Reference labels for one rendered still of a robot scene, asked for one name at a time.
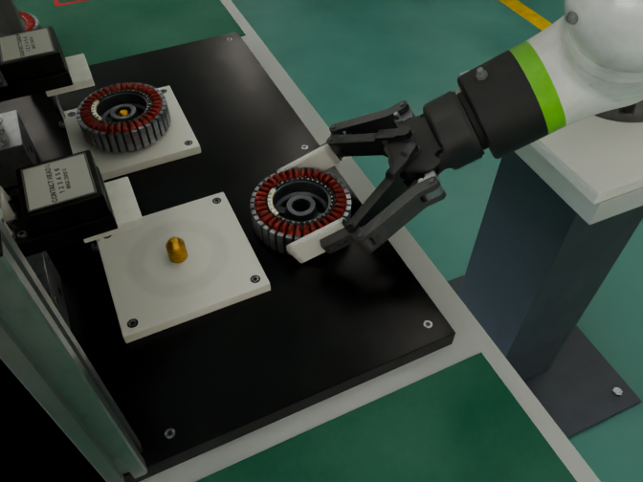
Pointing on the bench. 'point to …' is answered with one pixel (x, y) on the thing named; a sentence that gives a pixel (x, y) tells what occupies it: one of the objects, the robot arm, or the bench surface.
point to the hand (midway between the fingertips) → (301, 208)
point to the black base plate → (83, 260)
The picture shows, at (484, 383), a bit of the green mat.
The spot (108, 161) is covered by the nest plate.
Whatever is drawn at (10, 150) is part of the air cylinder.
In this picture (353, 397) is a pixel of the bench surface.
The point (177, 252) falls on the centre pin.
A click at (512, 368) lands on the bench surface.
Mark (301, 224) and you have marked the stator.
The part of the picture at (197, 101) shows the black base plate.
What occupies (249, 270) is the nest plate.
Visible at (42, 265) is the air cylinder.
